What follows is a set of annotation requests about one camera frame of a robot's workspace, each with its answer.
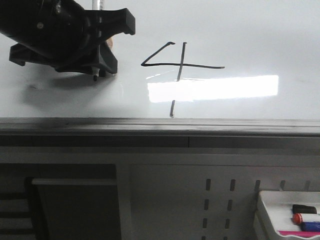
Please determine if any pink sheet in tray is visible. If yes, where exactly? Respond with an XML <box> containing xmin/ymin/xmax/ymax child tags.
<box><xmin>278</xmin><ymin>230</ymin><xmax>320</xmax><ymax>239</ymax></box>

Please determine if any white perforated pegboard panel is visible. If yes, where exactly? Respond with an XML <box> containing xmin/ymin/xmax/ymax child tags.
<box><xmin>116</xmin><ymin>149</ymin><xmax>320</xmax><ymax>240</ymax></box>

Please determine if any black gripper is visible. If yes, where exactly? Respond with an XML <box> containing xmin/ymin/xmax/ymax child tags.
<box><xmin>0</xmin><ymin>0</ymin><xmax>136</xmax><ymax>74</ymax></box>

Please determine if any white whiteboard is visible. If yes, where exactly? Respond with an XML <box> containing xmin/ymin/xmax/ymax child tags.
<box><xmin>0</xmin><ymin>0</ymin><xmax>320</xmax><ymax>120</ymax></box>

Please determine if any dark cabinet box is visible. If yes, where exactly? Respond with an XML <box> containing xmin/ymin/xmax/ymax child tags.
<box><xmin>24</xmin><ymin>177</ymin><xmax>122</xmax><ymax>240</ymax></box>

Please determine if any blue marker in tray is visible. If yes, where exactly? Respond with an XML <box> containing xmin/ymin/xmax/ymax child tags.
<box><xmin>300</xmin><ymin>222</ymin><xmax>320</xmax><ymax>232</ymax></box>

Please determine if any white taped whiteboard marker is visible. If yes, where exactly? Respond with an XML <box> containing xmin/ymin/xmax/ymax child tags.
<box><xmin>92</xmin><ymin>0</ymin><xmax>105</xmax><ymax>82</ymax></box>

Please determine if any grey aluminium whiteboard frame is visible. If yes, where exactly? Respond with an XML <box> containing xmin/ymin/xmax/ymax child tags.
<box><xmin>0</xmin><ymin>118</ymin><xmax>320</xmax><ymax>150</ymax></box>

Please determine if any red capped marker in tray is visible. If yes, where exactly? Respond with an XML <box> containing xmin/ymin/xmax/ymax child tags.
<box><xmin>292</xmin><ymin>213</ymin><xmax>320</xmax><ymax>225</ymax></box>

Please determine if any white plastic tray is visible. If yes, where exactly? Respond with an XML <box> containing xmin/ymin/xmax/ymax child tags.
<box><xmin>253</xmin><ymin>190</ymin><xmax>320</xmax><ymax>240</ymax></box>

